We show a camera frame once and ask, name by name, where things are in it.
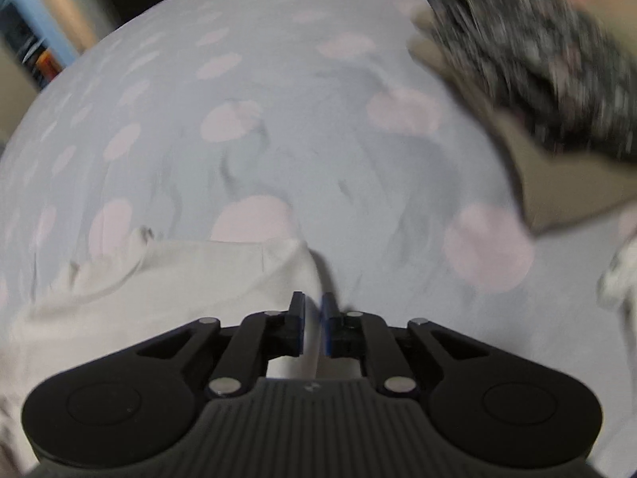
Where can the beige cloth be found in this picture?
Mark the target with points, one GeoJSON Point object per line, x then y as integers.
{"type": "Point", "coordinates": [552, 184]}

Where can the grey pink-dotted bed sheet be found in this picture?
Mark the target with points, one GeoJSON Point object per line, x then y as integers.
{"type": "Point", "coordinates": [308, 159]}

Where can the white crumpled cloth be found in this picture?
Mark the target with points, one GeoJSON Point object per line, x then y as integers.
{"type": "Point", "coordinates": [619, 279]}

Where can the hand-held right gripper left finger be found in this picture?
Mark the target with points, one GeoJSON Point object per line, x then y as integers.
{"type": "Point", "coordinates": [298, 316]}

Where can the black speckled garment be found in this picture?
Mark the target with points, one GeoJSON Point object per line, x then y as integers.
{"type": "Point", "coordinates": [537, 59]}

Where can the cream white garment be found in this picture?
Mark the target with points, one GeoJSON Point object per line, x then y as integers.
{"type": "Point", "coordinates": [149, 294]}

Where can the wooden post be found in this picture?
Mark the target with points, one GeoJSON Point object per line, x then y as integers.
{"type": "Point", "coordinates": [59, 0]}

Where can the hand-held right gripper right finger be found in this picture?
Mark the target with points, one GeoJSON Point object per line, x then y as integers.
{"type": "Point", "coordinates": [328, 318]}

